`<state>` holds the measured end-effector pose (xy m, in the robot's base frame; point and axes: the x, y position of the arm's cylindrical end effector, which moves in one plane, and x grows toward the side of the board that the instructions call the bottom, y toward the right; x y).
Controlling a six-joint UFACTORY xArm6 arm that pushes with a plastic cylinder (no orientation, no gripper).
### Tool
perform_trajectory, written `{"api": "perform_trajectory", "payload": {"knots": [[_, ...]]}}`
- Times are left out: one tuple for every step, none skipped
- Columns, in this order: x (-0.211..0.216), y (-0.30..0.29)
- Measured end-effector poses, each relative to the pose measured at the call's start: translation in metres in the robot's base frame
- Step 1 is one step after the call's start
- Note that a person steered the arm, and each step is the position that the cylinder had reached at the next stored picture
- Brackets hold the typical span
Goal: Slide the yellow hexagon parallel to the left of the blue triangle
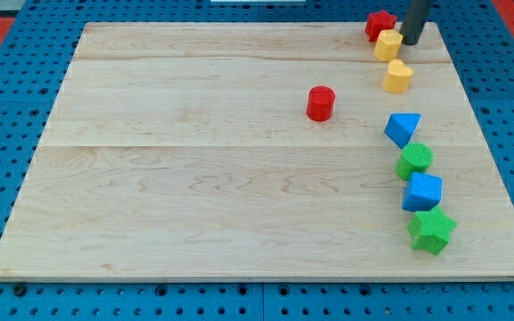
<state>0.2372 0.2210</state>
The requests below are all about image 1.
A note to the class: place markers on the green cylinder block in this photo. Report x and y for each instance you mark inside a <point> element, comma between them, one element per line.
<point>415,157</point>

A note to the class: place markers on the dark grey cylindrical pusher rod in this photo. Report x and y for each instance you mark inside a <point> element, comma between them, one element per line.
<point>415,20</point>

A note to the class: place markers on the light wooden board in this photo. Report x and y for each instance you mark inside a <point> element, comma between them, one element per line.
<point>182,152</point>

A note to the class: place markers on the green star block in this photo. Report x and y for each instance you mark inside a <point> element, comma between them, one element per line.
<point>431,230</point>

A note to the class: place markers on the blue triangle block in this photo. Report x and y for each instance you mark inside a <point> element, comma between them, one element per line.
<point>401,127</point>

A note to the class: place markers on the blue cube block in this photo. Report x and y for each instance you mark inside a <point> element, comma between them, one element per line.
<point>422,192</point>

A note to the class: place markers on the yellow hexagon block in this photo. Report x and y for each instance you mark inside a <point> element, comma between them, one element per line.
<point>388,45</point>

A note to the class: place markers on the red cylinder block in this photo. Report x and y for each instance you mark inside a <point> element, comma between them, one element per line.
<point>320,103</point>

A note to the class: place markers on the red star block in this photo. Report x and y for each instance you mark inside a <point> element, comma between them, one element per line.
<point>378,21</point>

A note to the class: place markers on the yellow heart block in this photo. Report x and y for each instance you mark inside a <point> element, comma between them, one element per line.
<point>398,77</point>

